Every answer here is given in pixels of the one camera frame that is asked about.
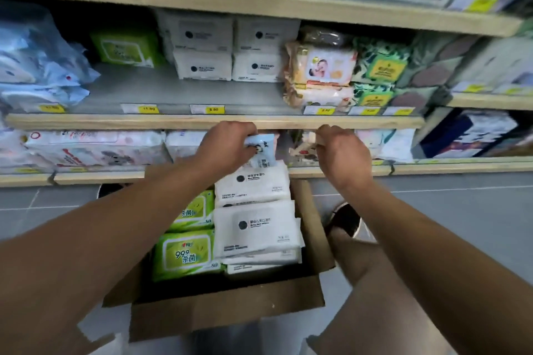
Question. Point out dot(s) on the person's right hand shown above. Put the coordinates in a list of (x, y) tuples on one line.
[(345, 159)]

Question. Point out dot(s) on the person's left hand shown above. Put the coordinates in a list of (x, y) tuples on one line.
[(225, 150)]

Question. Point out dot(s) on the white blue tissue pack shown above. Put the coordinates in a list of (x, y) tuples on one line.
[(183, 144)]

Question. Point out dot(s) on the large green wet wipes pack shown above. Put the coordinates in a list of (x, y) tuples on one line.
[(191, 213), (183, 252), (125, 48)]

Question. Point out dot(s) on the wooden edged grey shelf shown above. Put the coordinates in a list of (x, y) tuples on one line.
[(125, 121)]

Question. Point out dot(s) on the brown cardboard box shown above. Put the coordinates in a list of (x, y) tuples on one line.
[(225, 309)]

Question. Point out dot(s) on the stack of light blue wipes packs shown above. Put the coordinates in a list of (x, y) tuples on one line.
[(37, 67)]

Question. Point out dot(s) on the person's right forearm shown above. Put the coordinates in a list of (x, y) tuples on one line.
[(437, 275)]

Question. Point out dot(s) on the person's left forearm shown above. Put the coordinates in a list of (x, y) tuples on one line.
[(83, 259)]

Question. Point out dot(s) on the black shelf joint clip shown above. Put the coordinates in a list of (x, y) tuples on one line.
[(391, 169), (52, 177)]

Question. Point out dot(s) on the person's right black shoe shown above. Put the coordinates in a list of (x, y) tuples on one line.
[(343, 219)]

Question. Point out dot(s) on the person's black shoe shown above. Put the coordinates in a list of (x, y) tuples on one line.
[(343, 219), (110, 189)]

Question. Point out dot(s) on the person's left black shoe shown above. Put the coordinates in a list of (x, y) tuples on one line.
[(110, 189)]

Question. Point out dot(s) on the pastel floral towel pack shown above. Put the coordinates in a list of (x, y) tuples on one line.
[(370, 142)]

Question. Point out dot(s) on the yellow white price tag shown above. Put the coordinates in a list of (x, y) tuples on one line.
[(139, 109), (398, 111), (207, 109), (319, 110), (363, 111), (52, 108), (483, 3)]

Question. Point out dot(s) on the white pastel towel pack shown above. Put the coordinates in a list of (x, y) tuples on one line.
[(402, 144)]

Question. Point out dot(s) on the dark blue printed pack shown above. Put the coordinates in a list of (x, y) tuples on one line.
[(466, 134)]

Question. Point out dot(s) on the grey plastic wrapped pack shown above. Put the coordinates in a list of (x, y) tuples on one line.
[(325, 37)]

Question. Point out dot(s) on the pale green printed pack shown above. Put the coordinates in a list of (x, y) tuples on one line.
[(491, 63)]

